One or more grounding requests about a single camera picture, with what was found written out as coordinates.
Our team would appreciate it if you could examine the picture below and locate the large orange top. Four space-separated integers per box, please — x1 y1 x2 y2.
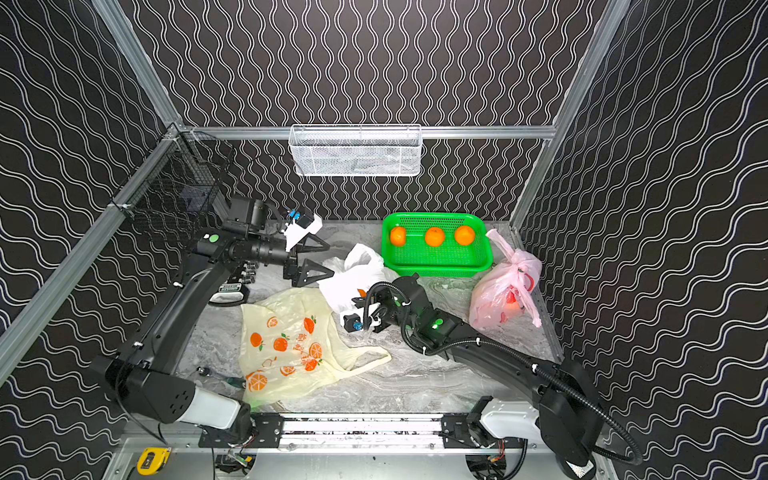
454 225 476 246

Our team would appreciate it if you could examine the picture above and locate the black wire basket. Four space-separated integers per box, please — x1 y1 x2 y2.
120 131 235 244

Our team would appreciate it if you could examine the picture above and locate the orange centre bottom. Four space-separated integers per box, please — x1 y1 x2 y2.
424 227 446 248

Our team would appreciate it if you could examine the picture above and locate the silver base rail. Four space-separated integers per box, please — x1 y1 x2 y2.
198 413 523 454

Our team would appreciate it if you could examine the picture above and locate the pink plastic bag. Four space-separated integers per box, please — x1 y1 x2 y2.
468 229 542 329

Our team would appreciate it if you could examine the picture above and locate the yellow bag with orange print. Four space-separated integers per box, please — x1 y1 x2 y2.
239 288 392 407

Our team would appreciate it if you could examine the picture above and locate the green plastic basket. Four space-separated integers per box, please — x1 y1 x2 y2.
381 212 493 278

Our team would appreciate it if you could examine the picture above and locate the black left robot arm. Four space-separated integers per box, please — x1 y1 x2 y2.
88 197 334 444

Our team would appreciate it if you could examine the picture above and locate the white plastic bag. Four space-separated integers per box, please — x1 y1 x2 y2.
318 243 398 325

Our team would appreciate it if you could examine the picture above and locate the white wire mesh basket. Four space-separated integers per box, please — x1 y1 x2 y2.
288 124 423 177

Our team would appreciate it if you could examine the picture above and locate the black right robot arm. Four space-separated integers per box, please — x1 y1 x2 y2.
343 275 643 478

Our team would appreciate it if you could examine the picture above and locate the yellow tape measure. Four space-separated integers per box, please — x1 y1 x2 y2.
136 447 172 476

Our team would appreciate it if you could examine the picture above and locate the orange far left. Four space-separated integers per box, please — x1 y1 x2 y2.
389 226 407 247

